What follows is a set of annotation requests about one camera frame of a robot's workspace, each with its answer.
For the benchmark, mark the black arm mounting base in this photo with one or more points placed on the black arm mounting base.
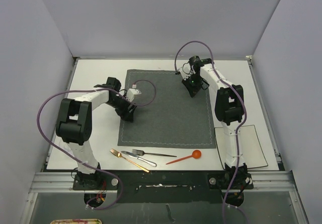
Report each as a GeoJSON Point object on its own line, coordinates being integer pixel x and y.
{"type": "Point", "coordinates": [166, 186]}

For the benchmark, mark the dark handled silver fork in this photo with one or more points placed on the dark handled silver fork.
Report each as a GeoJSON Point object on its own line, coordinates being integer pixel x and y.
{"type": "Point", "coordinates": [142, 153]}

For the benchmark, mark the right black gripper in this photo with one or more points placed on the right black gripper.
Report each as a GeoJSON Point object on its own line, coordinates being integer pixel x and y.
{"type": "Point", "coordinates": [193, 90]}

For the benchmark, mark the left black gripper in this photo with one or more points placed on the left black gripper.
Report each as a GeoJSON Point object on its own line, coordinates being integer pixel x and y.
{"type": "Point", "coordinates": [126, 114]}

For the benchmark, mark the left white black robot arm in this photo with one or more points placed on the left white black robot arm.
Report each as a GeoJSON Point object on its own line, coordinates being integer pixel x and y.
{"type": "Point", "coordinates": [74, 122]}

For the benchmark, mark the silver table knife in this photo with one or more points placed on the silver table knife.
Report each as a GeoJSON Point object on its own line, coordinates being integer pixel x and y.
{"type": "Point", "coordinates": [153, 164]}

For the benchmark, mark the gold fork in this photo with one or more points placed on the gold fork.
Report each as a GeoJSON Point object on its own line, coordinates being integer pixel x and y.
{"type": "Point", "coordinates": [119, 155]}

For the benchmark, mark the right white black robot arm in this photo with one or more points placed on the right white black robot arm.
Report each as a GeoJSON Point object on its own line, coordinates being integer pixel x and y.
{"type": "Point", "coordinates": [229, 106]}

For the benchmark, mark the orange plastic spoon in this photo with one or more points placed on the orange plastic spoon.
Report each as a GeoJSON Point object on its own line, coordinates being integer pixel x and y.
{"type": "Point", "coordinates": [196, 154]}

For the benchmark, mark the floral tray edge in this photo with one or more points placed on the floral tray edge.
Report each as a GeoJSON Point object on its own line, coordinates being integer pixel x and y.
{"type": "Point", "coordinates": [77, 221]}

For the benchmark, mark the white square plate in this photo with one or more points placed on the white square plate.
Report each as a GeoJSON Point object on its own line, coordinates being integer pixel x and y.
{"type": "Point", "coordinates": [250, 147]}

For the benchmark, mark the dark grey cloth placemat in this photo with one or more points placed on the dark grey cloth placemat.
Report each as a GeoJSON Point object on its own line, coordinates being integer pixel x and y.
{"type": "Point", "coordinates": [167, 116]}

